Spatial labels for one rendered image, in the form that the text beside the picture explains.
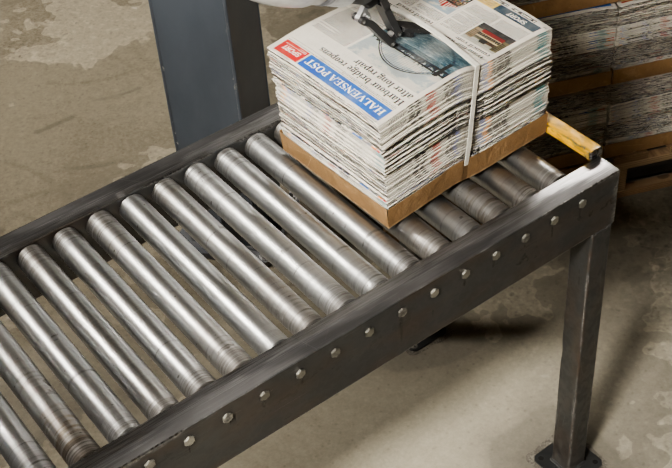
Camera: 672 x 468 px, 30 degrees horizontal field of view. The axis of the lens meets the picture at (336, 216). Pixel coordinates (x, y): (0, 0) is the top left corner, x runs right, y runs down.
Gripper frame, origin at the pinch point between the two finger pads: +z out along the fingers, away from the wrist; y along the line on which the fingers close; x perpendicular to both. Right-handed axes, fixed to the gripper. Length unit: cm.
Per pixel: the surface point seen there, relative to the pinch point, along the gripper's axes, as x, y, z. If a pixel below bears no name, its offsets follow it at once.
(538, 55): 12.5, 5.2, 15.0
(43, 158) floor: -144, 109, 29
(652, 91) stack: -26, 27, 115
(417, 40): 1.4, 8.5, -2.0
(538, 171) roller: 18.2, 23.9, 19.9
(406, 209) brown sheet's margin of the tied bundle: 13.6, 33.1, -3.8
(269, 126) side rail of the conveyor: -22.6, 36.6, -4.8
